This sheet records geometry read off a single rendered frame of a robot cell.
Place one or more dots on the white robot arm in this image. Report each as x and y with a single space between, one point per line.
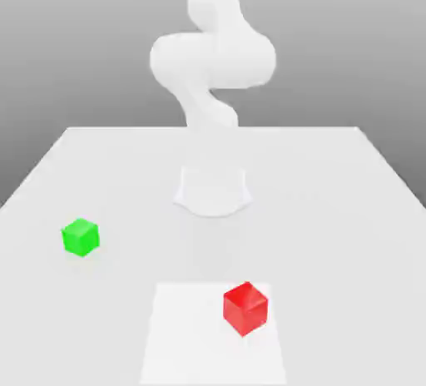
213 60

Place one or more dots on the small green cube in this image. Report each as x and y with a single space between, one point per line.
80 237

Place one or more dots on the small red cube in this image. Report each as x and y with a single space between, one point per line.
245 308

